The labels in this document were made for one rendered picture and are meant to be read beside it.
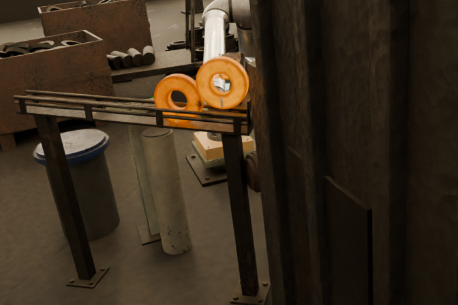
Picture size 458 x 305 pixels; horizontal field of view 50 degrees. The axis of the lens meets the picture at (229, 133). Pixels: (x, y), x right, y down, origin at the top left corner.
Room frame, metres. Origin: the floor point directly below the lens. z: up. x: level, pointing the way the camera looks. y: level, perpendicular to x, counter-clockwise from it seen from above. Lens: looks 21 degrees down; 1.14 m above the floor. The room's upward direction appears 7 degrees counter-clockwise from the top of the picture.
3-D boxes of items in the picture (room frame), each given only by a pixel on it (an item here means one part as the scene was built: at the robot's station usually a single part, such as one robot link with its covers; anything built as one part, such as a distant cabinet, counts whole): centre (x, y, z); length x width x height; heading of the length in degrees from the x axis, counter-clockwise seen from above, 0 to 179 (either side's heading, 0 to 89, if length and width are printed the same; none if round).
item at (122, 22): (5.35, 1.29, 0.38); 1.03 x 0.83 x 0.75; 109
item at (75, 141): (1.98, 0.68, 0.21); 0.32 x 0.32 x 0.43
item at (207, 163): (2.48, 0.03, 0.10); 0.32 x 0.32 x 0.04; 15
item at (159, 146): (1.73, 0.27, 0.26); 0.12 x 0.12 x 0.52
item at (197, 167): (2.48, 0.03, 0.04); 0.40 x 0.40 x 0.08; 15
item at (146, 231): (1.87, 0.35, 0.31); 0.24 x 0.16 x 0.62; 106
